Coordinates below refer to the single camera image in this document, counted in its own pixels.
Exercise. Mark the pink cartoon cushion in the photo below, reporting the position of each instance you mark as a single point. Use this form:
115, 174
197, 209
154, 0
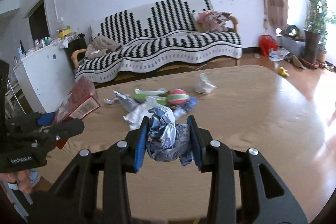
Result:
211, 21

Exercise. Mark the potted green plant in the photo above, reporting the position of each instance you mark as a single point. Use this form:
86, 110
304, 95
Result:
315, 31

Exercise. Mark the red cardboard box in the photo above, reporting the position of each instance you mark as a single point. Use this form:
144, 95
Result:
79, 103

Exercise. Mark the red green striped ball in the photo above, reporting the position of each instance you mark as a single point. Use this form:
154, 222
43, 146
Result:
177, 96

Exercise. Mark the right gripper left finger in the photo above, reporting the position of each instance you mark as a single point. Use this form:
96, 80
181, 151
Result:
73, 197

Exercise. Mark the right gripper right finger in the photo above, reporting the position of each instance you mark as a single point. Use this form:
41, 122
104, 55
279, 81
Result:
245, 188

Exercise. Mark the person left hand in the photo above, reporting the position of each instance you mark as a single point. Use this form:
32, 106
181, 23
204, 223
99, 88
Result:
22, 178

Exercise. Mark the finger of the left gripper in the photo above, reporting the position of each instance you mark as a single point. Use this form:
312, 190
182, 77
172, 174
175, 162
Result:
29, 122
57, 132

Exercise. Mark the dark blue crumpled wrapper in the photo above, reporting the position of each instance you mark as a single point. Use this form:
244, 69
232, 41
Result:
185, 107

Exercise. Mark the silver foil pouch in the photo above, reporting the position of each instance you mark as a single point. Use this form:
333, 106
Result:
204, 85

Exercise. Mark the green white torn carton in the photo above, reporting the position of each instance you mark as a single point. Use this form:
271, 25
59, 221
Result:
160, 96

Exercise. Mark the red plastic bag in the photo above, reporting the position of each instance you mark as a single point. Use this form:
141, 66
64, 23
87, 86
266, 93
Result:
267, 44

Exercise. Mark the yellow toy on floor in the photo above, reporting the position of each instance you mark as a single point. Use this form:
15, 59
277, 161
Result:
283, 72

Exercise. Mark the white cabinet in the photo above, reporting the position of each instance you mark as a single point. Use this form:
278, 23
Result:
45, 77

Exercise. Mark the blue white paper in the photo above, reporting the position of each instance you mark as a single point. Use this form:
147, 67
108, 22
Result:
168, 140

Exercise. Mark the brown clothing pile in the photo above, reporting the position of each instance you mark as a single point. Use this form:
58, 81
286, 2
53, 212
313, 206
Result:
101, 46

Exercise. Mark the black white striped sofa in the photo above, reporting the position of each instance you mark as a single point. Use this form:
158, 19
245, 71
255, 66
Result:
155, 35

